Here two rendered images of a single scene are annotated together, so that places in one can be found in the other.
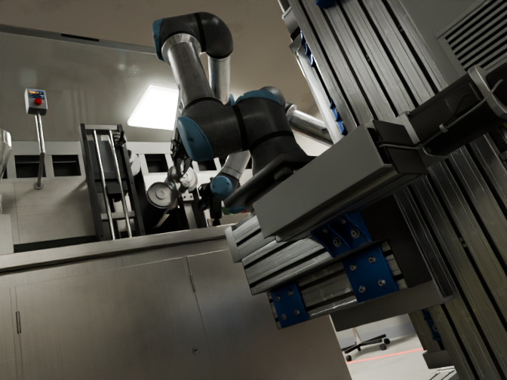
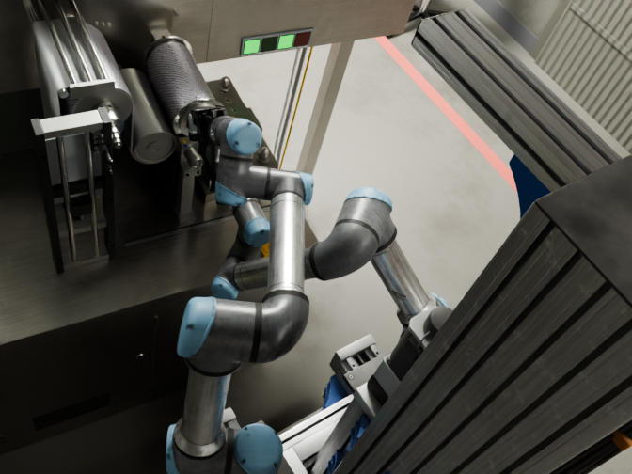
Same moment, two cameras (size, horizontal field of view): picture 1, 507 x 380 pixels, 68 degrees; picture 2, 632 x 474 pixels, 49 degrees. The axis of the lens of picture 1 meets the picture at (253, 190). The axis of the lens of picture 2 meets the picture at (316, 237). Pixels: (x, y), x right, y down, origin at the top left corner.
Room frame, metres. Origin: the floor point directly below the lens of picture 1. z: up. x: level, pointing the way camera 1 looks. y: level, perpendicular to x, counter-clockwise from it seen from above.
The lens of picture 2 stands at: (0.28, 0.02, 2.57)
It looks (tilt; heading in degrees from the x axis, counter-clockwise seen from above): 52 degrees down; 354
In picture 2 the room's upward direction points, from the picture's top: 20 degrees clockwise
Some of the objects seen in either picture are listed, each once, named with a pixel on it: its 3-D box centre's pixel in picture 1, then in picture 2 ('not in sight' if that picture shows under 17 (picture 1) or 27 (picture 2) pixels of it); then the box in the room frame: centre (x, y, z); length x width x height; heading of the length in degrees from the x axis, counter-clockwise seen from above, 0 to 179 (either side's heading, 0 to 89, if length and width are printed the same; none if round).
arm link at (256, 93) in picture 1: (260, 121); (253, 454); (0.84, -0.07, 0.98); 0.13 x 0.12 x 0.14; 100
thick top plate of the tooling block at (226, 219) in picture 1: (217, 235); (229, 130); (1.82, 0.24, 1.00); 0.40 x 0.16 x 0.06; 37
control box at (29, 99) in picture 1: (36, 100); not in sight; (1.28, 0.75, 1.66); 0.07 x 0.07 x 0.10; 43
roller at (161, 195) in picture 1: (153, 205); (140, 115); (1.62, 0.46, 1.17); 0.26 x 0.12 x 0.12; 37
